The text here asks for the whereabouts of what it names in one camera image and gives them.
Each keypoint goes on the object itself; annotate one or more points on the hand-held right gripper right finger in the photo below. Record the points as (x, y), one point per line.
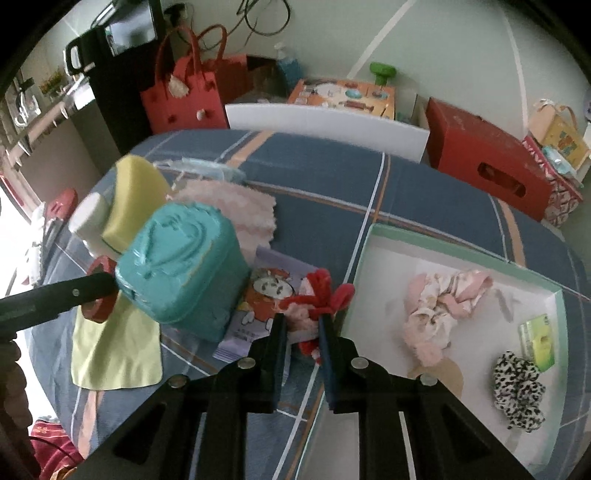
(328, 360)

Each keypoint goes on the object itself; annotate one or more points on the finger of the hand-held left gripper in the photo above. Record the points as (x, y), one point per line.
(55, 297)

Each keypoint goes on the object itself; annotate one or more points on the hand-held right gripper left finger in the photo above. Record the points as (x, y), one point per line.
(272, 369)

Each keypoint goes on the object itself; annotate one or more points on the red tape roll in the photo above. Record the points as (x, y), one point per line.
(98, 314)

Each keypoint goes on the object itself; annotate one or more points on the red plush toy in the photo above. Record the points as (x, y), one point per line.
(318, 290)

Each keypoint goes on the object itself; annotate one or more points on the yellow-green cloth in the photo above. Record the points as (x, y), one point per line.
(115, 355)

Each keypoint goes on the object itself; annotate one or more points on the pink scrunchie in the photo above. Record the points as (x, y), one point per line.
(429, 323)

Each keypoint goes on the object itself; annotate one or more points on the beige round puff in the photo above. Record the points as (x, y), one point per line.
(450, 378)

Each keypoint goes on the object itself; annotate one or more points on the yellow sponge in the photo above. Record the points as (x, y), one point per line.
(134, 203)

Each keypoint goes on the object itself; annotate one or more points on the pink fluffy cloth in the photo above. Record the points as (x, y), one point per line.
(244, 217)

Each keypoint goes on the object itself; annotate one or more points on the shallow teal cardboard tray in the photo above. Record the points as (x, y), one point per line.
(498, 318)

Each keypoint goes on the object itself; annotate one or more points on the leopard print scrunchie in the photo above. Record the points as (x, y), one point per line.
(517, 387)

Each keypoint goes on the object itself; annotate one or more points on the light blue face mask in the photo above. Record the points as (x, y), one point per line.
(207, 168)

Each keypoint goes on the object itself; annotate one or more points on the green tissue pack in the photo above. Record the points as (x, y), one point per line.
(538, 341)

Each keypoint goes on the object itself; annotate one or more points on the person's left forearm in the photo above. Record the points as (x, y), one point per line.
(11, 392)

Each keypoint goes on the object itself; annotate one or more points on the cartoon print snack packet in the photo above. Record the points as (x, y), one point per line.
(263, 295)

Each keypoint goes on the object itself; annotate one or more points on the white bottle green label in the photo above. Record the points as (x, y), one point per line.
(90, 214)

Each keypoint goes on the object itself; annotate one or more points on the wooden counter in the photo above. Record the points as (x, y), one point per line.
(60, 138)

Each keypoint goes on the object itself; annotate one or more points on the black cabinet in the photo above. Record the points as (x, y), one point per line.
(120, 101)

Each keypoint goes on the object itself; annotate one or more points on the red felt tote bag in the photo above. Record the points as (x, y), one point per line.
(184, 106)

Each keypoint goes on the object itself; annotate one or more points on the white chair back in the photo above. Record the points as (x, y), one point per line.
(323, 124)

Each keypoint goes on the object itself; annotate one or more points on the black kettle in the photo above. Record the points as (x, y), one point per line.
(76, 53)

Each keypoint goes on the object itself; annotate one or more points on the red cardboard box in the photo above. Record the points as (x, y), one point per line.
(471, 138)

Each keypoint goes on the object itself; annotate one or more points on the orange toy box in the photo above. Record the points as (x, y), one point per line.
(341, 94)

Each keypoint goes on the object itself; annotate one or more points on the black monitor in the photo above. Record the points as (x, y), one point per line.
(134, 27)

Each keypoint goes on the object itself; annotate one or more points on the red patterned gift box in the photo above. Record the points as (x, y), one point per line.
(561, 198)

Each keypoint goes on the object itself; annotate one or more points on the blue pump bottle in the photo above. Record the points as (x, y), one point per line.
(288, 71)

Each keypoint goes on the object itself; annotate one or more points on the green toy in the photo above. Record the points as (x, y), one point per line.
(383, 70)

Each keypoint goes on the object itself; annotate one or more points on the light blue packet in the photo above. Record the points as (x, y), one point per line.
(556, 159)

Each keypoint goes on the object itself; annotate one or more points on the beige gift bag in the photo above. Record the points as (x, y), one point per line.
(561, 138)

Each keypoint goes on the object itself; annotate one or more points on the wall power outlet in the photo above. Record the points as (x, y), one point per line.
(173, 11)

